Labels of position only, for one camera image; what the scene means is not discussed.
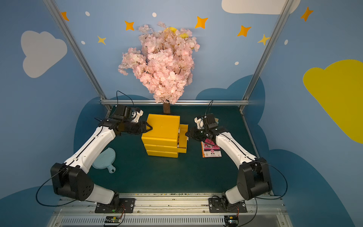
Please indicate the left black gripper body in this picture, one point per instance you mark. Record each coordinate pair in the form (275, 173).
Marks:
(139, 126)

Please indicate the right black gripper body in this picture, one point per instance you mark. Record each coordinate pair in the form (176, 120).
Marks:
(194, 134)

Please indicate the pink flower seed bag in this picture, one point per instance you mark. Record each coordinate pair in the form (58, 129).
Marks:
(211, 150)

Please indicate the yellow top drawer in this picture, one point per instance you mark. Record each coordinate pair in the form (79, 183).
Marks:
(183, 129)

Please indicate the yellow drawer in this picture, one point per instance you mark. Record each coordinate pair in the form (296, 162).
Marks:
(183, 129)
(182, 144)

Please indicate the yellow drawer cabinet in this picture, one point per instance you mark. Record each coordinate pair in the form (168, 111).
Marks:
(163, 139)

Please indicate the orange seed bag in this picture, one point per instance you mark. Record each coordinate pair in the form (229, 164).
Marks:
(202, 149)

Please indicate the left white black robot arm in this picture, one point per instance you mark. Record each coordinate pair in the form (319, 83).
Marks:
(70, 178)

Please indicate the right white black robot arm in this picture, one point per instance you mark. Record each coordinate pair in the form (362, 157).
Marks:
(253, 177)

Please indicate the light blue dustpan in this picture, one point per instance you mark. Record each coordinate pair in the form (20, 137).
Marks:
(105, 160)

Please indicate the pink blossom artificial tree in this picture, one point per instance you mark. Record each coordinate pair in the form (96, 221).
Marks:
(164, 63)

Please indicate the right circuit board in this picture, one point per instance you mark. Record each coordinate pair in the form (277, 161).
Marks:
(231, 221)

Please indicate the circuit board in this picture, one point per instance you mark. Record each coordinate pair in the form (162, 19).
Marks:
(113, 220)
(231, 221)

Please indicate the left circuit board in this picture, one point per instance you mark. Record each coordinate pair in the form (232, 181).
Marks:
(113, 220)

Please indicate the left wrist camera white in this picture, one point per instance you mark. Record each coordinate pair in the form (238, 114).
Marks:
(136, 114)

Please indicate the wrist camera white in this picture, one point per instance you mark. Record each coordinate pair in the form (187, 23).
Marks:
(199, 122)
(136, 114)

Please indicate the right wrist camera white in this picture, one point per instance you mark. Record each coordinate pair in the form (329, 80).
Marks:
(199, 122)

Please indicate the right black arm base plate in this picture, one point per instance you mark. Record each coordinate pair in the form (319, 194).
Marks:
(221, 205)

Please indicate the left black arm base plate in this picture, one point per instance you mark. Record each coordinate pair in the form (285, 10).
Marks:
(125, 205)

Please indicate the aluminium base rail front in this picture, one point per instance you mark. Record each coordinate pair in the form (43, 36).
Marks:
(173, 210)

